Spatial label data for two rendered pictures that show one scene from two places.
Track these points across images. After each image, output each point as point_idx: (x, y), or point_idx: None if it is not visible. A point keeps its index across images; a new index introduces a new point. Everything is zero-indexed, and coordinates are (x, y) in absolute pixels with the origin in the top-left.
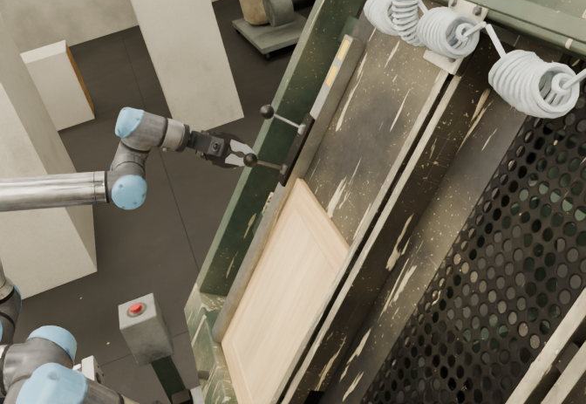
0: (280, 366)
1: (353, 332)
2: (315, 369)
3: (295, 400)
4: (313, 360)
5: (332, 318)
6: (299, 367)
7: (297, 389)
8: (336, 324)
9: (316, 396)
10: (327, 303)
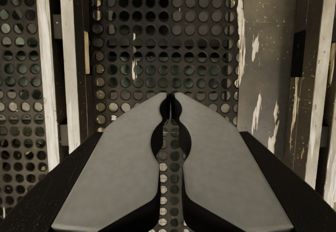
0: None
1: (286, 153)
2: (304, 106)
3: (312, 59)
4: (308, 120)
5: (306, 178)
6: (330, 89)
7: (313, 75)
8: (301, 169)
9: (294, 69)
10: (326, 182)
